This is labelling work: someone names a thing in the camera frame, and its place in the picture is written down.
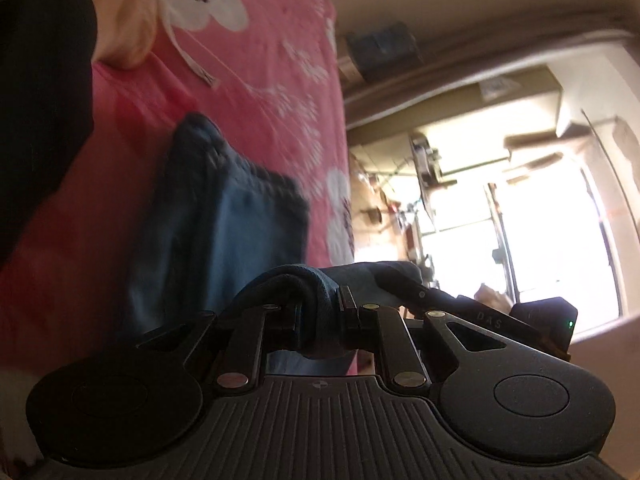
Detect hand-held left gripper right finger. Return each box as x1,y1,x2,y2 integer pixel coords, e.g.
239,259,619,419
337,285,507,395

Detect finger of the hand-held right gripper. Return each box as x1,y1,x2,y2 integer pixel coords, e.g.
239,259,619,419
375,265,545,350

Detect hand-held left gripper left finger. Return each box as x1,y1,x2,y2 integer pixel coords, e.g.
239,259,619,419
135,302,304,394

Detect blue jeans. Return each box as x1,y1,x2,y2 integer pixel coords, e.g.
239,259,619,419
117,112,427,377

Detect pink floral blanket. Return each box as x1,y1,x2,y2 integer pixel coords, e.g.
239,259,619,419
0,0,360,466

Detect black garment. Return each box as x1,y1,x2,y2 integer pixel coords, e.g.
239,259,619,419
0,0,99,267

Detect cream garment with drawstring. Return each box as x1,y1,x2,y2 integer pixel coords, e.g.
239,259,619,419
92,0,222,90

